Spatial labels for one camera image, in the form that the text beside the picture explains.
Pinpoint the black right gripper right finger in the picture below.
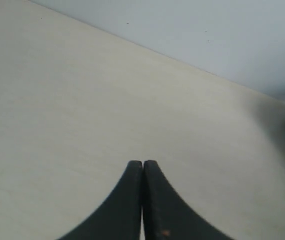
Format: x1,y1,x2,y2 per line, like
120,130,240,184
143,160,230,240

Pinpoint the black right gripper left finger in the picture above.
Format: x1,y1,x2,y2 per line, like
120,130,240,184
62,160,143,240

